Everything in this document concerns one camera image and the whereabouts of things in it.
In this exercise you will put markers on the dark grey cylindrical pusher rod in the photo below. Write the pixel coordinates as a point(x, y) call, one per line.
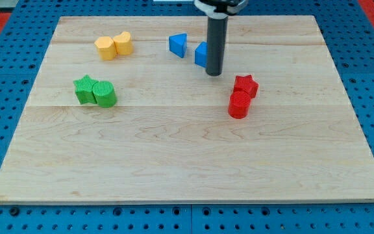
point(216, 37)

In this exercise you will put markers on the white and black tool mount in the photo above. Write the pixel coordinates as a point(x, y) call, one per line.
point(220, 9)

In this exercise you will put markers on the red star block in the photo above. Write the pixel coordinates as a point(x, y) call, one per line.
point(246, 84)

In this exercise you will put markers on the red cylinder block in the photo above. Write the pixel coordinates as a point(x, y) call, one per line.
point(239, 104)

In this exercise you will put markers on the green star block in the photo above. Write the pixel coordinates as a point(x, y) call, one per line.
point(83, 89)

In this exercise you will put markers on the blue cube block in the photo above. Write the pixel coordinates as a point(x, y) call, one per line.
point(200, 54)

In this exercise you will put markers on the blue triangle block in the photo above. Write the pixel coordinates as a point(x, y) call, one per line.
point(178, 44)

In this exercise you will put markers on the yellow heart block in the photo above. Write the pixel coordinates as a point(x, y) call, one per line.
point(123, 43)

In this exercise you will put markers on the yellow hexagon block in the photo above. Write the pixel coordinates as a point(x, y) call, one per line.
point(106, 48)

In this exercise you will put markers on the light wooden board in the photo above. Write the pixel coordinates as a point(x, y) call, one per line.
point(170, 139)

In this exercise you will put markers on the green cylinder block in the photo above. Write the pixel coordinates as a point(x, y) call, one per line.
point(104, 94)

